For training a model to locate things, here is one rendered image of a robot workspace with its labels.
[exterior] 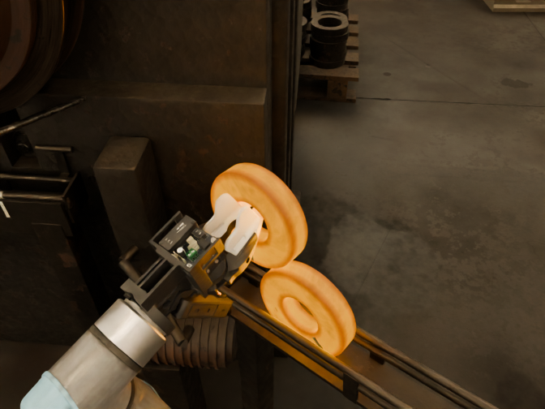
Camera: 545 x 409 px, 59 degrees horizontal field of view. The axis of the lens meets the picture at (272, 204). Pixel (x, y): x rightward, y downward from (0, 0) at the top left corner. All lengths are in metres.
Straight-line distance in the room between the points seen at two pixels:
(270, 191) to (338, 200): 1.35
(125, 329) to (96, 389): 0.07
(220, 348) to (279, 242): 0.35
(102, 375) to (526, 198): 1.88
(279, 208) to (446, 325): 1.12
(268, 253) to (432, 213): 1.36
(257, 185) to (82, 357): 0.28
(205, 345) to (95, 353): 0.39
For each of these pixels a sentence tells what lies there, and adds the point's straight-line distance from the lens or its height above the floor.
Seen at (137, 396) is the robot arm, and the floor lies 0.74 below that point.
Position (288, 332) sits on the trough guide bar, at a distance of 0.72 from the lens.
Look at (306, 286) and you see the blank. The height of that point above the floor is 0.79.
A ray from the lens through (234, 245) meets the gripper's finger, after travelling 0.61.
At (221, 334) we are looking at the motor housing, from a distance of 0.92.
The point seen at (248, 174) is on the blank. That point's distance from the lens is 0.61.
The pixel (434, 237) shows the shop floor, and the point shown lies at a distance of 1.87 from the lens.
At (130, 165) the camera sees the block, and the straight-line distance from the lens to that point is 0.84.
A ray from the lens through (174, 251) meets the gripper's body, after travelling 0.58.
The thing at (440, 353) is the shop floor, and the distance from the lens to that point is 1.58.
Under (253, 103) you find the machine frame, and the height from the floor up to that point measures 0.87.
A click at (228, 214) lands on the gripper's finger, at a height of 0.86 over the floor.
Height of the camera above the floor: 1.30
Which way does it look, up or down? 43 degrees down
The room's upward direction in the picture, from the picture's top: straight up
